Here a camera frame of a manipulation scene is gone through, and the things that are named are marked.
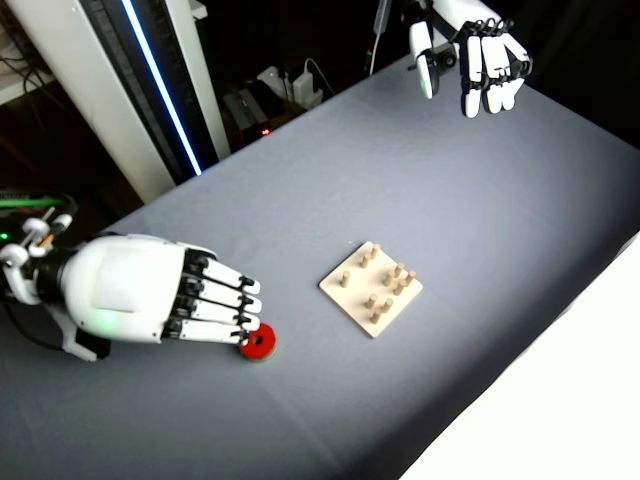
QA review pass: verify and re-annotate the white column with light strip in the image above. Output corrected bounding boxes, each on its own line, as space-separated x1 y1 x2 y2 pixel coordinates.
7 0 231 204

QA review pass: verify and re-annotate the white charger cable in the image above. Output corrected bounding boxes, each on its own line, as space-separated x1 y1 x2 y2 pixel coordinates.
303 57 337 97

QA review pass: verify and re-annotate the white plug-in charger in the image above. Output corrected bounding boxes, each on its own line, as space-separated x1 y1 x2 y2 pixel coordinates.
292 60 324 106

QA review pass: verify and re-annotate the white power strip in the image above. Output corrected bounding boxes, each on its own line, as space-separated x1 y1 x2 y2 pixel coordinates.
256 64 326 109

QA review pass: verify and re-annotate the black box with red light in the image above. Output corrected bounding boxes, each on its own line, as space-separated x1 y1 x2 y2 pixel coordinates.
222 87 274 146

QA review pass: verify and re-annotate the grey table cloth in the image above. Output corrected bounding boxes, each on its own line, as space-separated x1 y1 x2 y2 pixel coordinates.
0 52 640 480

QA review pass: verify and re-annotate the wooden peg board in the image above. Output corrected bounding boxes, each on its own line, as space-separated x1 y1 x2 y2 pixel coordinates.
318 240 424 340

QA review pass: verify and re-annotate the white backdrop panel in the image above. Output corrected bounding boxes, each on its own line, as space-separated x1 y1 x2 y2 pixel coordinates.
399 234 640 480

